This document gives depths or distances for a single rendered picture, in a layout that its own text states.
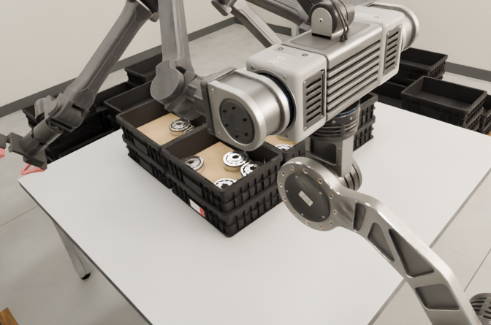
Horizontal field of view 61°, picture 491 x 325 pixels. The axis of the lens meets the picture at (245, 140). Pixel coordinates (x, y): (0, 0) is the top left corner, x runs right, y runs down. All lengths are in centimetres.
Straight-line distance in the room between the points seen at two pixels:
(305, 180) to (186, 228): 73
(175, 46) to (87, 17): 390
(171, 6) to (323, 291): 95
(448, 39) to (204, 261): 345
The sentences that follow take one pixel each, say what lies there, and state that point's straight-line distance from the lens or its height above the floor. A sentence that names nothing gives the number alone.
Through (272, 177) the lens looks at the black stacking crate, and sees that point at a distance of 158.
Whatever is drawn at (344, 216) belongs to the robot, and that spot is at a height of 114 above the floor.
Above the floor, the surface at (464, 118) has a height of 54.
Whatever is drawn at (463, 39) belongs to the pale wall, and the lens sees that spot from 438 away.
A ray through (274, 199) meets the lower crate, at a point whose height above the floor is 74.
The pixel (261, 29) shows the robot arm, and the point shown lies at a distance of 149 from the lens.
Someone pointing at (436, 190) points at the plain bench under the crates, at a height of 70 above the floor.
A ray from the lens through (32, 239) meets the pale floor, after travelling 301.
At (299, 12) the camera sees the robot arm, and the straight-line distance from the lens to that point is 126.
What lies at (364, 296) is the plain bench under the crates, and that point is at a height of 70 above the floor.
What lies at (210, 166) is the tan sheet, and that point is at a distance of 171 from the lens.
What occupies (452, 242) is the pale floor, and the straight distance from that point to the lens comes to 263.
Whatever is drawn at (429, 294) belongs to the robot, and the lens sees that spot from 104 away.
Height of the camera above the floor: 183
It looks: 33 degrees down
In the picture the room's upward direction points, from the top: 6 degrees counter-clockwise
